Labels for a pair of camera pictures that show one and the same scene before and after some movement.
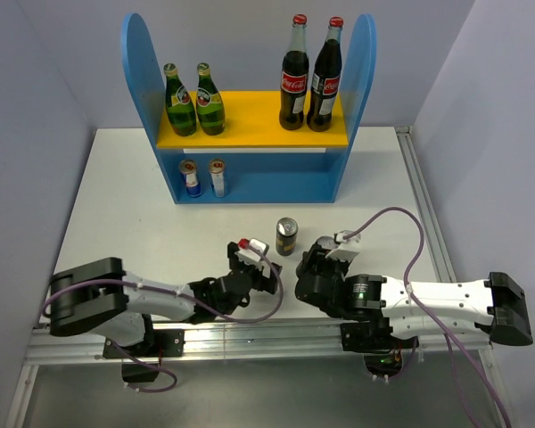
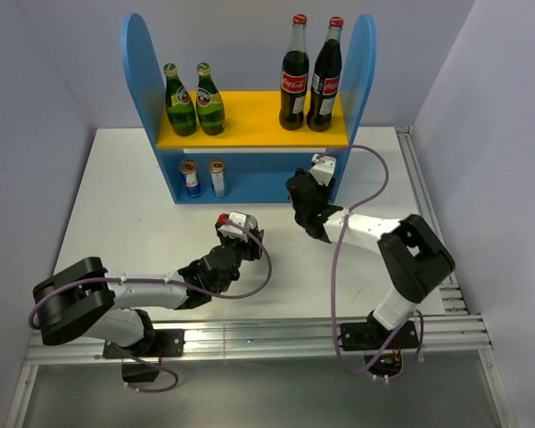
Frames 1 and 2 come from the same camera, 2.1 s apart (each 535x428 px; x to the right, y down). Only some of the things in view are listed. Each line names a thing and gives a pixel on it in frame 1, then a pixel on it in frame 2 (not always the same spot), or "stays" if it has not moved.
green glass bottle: x=180 y=110 stays
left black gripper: x=262 y=282 → x=252 y=251
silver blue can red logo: x=188 y=168 stays
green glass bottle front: x=209 y=108 stays
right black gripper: x=318 y=258 → x=327 y=191
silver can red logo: x=217 y=174 stays
